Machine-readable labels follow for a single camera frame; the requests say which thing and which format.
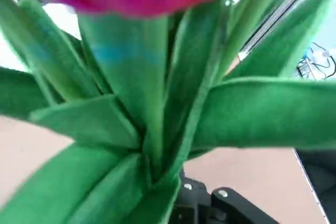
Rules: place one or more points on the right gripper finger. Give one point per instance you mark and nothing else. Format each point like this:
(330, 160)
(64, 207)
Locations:
(236, 208)

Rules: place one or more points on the red tulip bouquet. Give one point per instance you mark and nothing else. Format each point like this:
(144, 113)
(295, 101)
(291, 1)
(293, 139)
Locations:
(131, 77)

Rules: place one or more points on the aluminium frame post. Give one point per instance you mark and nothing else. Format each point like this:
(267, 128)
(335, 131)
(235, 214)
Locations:
(257, 35)

